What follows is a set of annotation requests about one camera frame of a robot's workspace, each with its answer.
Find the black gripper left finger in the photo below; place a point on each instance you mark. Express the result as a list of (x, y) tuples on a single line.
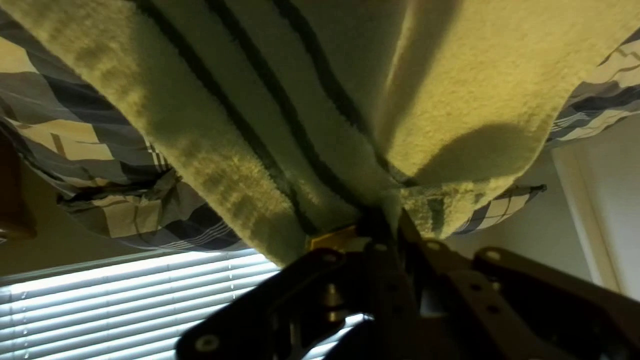
[(293, 312)]

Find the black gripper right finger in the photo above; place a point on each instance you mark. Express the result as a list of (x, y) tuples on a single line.
[(521, 312)]

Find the pale striped towel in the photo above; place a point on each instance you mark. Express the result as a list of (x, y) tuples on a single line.
[(300, 80)]

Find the white window blinds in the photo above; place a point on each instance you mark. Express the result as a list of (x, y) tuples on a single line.
[(121, 307)]

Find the plaid checkered blanket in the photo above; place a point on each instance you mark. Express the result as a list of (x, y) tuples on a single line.
[(81, 153)]

